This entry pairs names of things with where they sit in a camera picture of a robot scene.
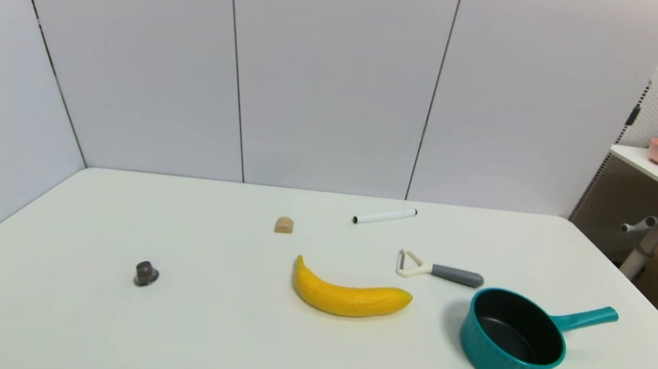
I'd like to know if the white peeler with grey handle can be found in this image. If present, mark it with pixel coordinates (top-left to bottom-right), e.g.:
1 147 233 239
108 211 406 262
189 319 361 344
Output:
395 249 488 289

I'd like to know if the white marker with black cap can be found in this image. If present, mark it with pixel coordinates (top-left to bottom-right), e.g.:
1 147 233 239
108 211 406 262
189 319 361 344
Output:
352 202 418 231

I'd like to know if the yellow banana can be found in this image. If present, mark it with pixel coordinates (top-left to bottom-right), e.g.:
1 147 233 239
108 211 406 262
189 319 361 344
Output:
289 255 417 324

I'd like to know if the small dark grey knob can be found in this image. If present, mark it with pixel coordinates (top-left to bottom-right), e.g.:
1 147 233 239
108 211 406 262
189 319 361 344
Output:
133 260 161 289

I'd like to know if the white desk leg with crank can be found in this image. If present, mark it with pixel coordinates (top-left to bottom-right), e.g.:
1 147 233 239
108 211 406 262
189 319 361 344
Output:
614 190 658 284

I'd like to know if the teal saucepan with handle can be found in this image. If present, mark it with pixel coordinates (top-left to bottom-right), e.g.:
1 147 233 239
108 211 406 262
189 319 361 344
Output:
456 285 621 369

